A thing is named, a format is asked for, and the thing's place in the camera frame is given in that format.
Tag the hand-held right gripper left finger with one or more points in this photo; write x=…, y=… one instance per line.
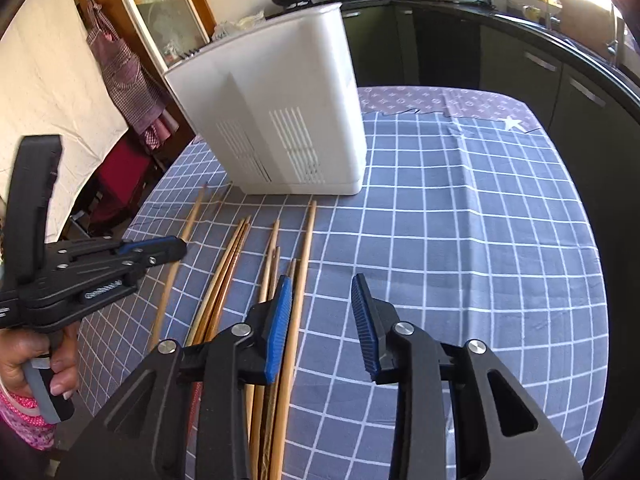
x=280, y=332

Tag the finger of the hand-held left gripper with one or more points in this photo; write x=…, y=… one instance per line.
x=150, y=247

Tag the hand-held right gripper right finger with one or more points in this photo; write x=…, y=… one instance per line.
x=362, y=332

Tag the long wooden chopstick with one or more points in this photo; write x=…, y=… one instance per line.
x=305, y=260

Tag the pile of wooden chopsticks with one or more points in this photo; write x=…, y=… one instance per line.
x=234, y=260

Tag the white slotted utensil holder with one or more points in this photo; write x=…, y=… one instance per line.
x=280, y=85

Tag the person's left hand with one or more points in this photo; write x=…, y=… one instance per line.
x=65, y=365

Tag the red chair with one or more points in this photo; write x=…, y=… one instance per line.
x=120, y=170

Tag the blue-grey checked tablecloth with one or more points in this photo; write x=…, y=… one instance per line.
x=450, y=260

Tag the white hanging cloth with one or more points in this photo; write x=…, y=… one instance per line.
x=45, y=75

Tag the checked hanging apron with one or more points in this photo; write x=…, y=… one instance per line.
x=120, y=75

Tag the pink dotted clothing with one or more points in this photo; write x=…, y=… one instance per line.
x=20, y=420

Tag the glass cabinet door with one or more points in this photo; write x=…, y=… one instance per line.
x=160, y=15

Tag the clear plastic bag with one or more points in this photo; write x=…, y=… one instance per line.
x=240, y=24

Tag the purple patterned cloth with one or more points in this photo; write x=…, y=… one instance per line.
x=425, y=97

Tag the dark kitchen cabinets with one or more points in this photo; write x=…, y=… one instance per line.
x=450, y=45

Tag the wooden cutting board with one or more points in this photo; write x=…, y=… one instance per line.
x=582, y=12

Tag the metal faucet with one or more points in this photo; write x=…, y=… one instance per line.
x=617, y=35

